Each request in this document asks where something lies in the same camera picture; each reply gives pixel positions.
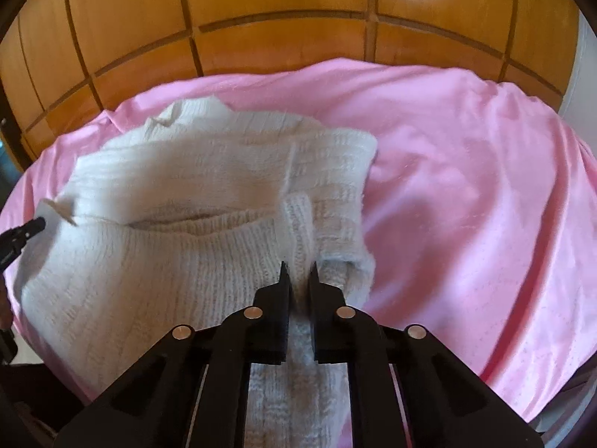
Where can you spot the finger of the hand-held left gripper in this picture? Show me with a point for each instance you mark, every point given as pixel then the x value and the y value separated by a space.
pixel 29 229

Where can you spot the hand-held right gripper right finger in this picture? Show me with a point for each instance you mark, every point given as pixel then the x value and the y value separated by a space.
pixel 326 322

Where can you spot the wooden panelled wardrobe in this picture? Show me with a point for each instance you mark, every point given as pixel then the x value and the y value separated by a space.
pixel 280 14

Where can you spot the white knitted sweater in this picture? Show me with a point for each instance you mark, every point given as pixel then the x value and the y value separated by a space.
pixel 196 242

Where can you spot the pink blanket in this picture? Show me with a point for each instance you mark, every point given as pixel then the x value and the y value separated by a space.
pixel 466 205

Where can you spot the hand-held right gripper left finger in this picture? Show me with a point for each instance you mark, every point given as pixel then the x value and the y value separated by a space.
pixel 270 322

